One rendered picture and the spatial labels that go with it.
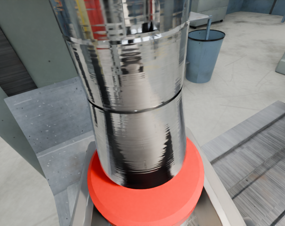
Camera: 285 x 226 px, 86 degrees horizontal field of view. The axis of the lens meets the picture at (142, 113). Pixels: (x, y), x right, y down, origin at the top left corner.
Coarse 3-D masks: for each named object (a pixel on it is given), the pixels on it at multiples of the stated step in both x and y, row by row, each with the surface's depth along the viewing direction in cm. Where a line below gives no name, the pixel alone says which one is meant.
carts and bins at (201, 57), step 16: (192, 16) 197; (208, 16) 190; (192, 32) 218; (208, 32) 199; (192, 48) 203; (208, 48) 193; (192, 64) 216; (208, 64) 208; (192, 80) 232; (208, 80) 231
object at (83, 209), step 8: (88, 152) 9; (88, 160) 8; (80, 184) 7; (80, 192) 7; (88, 192) 7; (80, 200) 6; (88, 200) 6; (80, 208) 6; (88, 208) 6; (96, 208) 7; (72, 216) 6; (80, 216) 6; (88, 216) 6; (96, 216) 6; (72, 224) 6; (80, 224) 6; (88, 224) 6; (96, 224) 6; (104, 224) 7
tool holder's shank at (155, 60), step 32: (64, 0) 2; (96, 0) 2; (128, 0) 2; (160, 0) 2; (64, 32) 2; (96, 32) 2; (128, 32) 2; (160, 32) 2; (96, 64) 2; (128, 64) 2; (160, 64) 2; (96, 96) 3; (128, 96) 3; (160, 96) 3; (96, 128) 4; (128, 128) 3; (160, 128) 3; (128, 160) 4; (160, 160) 4
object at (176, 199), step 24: (192, 144) 7; (96, 168) 6; (192, 168) 6; (96, 192) 5; (120, 192) 5; (144, 192) 5; (168, 192) 5; (192, 192) 5; (120, 216) 5; (144, 216) 5; (168, 216) 5
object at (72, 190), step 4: (72, 184) 28; (76, 184) 27; (68, 188) 27; (72, 188) 27; (76, 188) 27; (68, 192) 27; (72, 192) 26; (76, 192) 26; (68, 196) 26; (72, 196) 26; (76, 196) 26; (72, 200) 25; (72, 204) 25; (72, 208) 25; (72, 212) 24
